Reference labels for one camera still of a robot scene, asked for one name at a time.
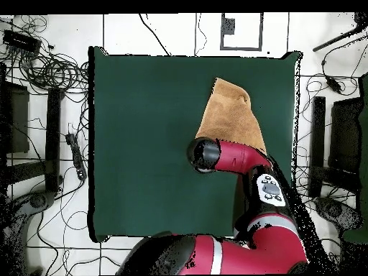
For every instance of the tan terry towel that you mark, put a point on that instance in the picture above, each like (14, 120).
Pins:
(230, 115)

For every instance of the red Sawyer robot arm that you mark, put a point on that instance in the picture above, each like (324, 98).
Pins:
(238, 158)

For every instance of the dark green table cloth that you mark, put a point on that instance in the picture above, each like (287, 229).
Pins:
(143, 115)

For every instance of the black power strip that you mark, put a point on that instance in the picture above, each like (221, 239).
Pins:
(77, 156)

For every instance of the black stand bar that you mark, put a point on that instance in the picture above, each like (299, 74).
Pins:
(53, 138)
(317, 138)

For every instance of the grey wheeled base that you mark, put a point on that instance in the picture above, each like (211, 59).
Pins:
(333, 210)
(38, 199)

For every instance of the black square block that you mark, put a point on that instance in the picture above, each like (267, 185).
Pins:
(345, 135)
(17, 120)

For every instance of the black power adapter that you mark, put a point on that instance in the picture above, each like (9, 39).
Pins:
(333, 84)

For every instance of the black tripod rod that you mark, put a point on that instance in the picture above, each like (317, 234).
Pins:
(333, 40)

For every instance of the black electronics box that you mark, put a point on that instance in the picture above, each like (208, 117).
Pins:
(21, 41)

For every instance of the grey floor frame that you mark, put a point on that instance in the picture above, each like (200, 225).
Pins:
(261, 31)

